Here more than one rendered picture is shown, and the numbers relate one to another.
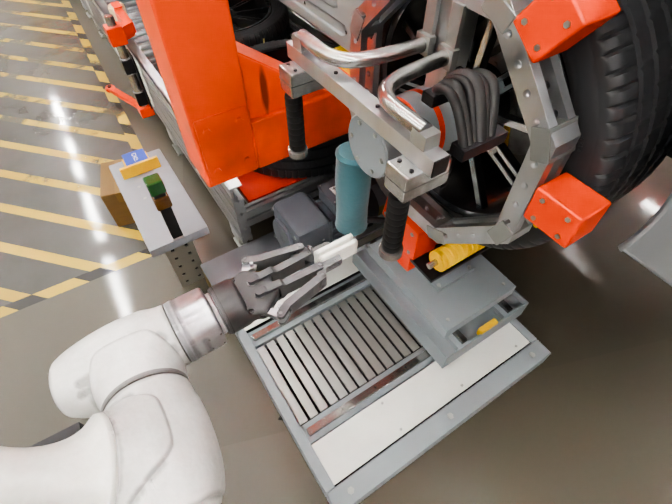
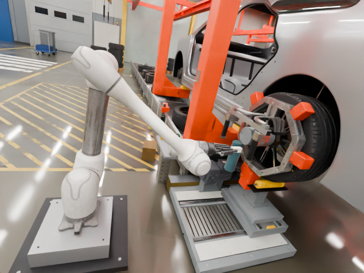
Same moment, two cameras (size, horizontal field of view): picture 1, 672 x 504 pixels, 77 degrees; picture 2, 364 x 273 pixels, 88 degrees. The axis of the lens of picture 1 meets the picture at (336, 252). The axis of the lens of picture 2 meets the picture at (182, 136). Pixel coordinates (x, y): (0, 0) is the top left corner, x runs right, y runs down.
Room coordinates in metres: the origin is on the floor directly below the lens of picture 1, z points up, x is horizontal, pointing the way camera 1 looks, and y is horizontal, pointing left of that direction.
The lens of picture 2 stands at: (-0.66, 0.13, 1.29)
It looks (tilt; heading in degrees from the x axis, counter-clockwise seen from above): 24 degrees down; 11
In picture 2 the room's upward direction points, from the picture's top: 12 degrees clockwise
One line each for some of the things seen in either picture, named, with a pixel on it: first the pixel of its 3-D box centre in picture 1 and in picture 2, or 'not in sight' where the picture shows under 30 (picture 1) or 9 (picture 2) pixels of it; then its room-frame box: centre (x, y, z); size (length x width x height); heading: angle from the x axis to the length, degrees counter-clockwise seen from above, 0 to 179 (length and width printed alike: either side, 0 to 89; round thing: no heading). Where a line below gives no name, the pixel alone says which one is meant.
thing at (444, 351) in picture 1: (434, 281); (251, 208); (0.85, -0.35, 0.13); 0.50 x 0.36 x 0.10; 33
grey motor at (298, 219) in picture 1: (337, 226); (219, 176); (0.99, 0.00, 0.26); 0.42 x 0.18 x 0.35; 123
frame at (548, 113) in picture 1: (435, 118); (265, 136); (0.75, -0.20, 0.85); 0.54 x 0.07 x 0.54; 33
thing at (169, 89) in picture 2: not in sight; (176, 86); (2.81, 1.11, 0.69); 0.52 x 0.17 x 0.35; 123
